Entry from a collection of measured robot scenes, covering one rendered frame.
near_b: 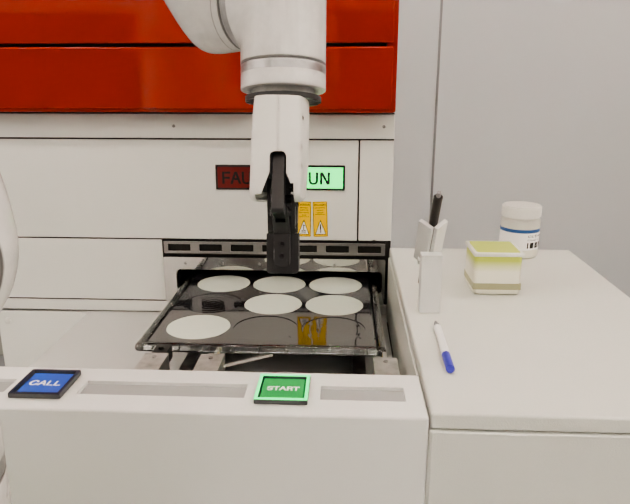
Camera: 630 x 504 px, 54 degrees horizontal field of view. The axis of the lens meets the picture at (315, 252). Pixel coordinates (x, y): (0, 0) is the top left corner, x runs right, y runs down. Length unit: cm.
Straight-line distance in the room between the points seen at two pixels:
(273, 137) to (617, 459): 46
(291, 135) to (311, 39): 9
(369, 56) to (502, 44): 165
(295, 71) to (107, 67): 65
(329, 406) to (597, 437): 27
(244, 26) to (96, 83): 62
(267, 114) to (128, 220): 74
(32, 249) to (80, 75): 37
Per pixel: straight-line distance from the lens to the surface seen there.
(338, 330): 99
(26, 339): 145
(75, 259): 134
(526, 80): 276
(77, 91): 122
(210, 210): 123
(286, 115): 58
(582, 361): 80
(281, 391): 67
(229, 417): 65
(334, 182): 119
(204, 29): 66
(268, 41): 60
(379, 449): 66
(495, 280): 98
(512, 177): 278
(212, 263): 124
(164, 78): 117
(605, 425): 69
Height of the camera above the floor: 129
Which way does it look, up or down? 16 degrees down
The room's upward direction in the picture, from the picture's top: straight up
